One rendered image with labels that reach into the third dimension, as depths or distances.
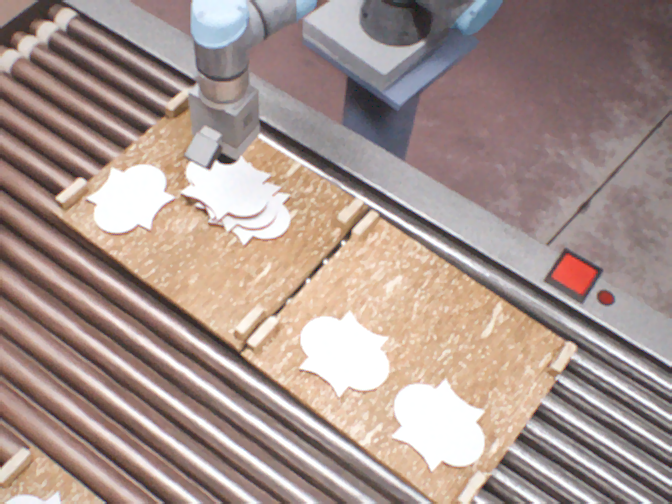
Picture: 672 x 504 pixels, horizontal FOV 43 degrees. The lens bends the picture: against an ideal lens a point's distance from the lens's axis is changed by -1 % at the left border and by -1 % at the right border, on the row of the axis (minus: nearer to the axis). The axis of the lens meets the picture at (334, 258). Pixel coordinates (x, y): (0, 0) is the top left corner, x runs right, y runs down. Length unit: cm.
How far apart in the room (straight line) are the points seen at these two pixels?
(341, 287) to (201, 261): 24
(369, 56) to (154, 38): 43
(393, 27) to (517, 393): 79
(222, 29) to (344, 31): 68
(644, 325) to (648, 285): 121
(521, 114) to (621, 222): 51
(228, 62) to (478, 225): 57
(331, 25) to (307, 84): 116
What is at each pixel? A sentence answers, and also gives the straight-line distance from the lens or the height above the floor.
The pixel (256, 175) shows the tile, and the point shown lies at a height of 98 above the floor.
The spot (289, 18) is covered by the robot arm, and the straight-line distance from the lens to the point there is 123.
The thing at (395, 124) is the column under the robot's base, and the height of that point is 69.
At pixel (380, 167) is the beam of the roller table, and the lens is 157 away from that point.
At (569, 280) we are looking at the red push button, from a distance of 150.
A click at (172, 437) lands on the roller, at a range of 131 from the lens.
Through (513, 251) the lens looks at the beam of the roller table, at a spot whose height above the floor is 92.
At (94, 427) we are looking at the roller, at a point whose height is 92.
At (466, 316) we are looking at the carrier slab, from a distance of 141.
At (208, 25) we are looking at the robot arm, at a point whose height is 136.
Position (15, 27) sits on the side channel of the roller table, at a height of 93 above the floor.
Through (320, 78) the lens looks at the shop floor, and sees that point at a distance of 298.
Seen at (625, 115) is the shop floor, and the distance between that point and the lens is 313.
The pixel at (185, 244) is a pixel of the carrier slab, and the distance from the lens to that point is 144.
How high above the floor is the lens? 215
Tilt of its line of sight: 58 degrees down
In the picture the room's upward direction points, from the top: 8 degrees clockwise
